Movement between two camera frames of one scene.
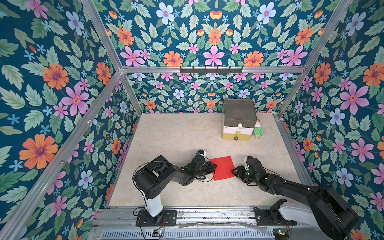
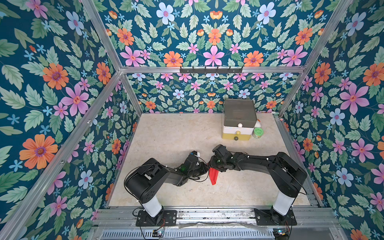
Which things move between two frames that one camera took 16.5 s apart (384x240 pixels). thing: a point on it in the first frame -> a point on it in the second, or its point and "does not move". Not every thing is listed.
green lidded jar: (258, 132) does not move
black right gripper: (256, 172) -> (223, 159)
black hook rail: (211, 71) does not move
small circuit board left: (157, 233) does not move
